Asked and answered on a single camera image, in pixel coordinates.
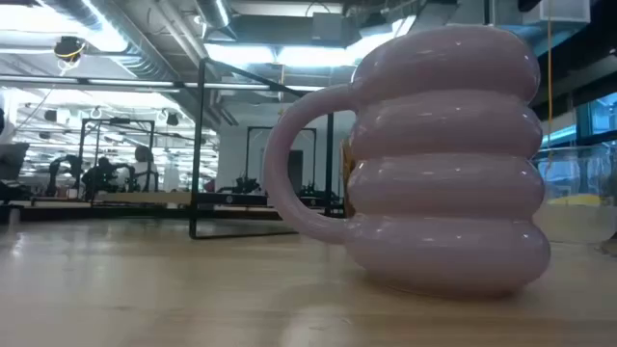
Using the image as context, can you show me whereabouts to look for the lilac ribbed ceramic mug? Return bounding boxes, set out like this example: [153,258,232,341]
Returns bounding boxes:
[262,23,552,298]

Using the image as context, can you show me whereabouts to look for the person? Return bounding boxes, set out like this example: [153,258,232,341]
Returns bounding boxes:
[130,144,160,193]

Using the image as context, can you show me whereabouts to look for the hanging yellow cable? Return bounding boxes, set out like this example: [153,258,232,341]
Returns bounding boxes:
[546,0,554,170]

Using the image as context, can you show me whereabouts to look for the ceiling cable reel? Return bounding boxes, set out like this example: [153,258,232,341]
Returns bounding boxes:
[53,36,89,65]

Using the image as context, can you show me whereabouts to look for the amber faceted tumbler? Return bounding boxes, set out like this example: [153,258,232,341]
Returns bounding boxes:
[340,137,359,218]

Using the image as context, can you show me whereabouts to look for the black wire dish rack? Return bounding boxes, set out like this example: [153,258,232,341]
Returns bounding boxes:
[91,57,346,241]

